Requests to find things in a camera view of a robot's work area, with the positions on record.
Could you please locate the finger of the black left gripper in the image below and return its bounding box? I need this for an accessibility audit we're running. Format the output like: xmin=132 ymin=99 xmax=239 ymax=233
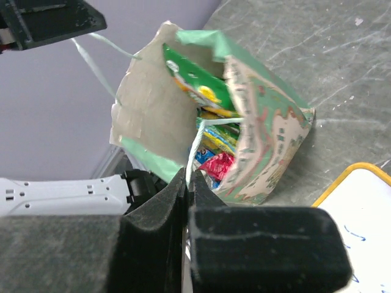
xmin=1 ymin=0 xmax=107 ymax=51

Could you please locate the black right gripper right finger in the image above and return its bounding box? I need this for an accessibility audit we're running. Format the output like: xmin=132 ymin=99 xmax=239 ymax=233
xmin=188 ymin=172 xmax=352 ymax=292

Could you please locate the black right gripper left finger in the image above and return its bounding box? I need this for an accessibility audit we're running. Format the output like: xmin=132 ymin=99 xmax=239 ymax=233
xmin=1 ymin=170 xmax=186 ymax=292

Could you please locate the green printed paper bag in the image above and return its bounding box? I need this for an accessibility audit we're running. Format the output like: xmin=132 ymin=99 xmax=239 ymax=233
xmin=109 ymin=21 xmax=315 ymax=204

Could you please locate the green snack packet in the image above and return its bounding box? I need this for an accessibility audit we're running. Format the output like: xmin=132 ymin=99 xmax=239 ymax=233
xmin=163 ymin=43 xmax=234 ymax=111

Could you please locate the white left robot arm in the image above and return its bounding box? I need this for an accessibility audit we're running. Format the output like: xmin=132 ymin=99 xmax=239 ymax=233
xmin=1 ymin=1 xmax=165 ymax=217

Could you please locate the yellow snack packet in bag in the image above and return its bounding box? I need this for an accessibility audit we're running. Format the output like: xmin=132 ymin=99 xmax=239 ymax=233
xmin=203 ymin=123 xmax=240 ymax=155

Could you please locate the red snack packet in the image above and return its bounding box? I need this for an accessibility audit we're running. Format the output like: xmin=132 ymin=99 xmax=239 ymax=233
xmin=199 ymin=152 xmax=235 ymax=181

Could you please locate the yellow-framed small whiteboard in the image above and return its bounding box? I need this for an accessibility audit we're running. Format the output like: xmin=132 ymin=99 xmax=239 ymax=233
xmin=313 ymin=162 xmax=390 ymax=292

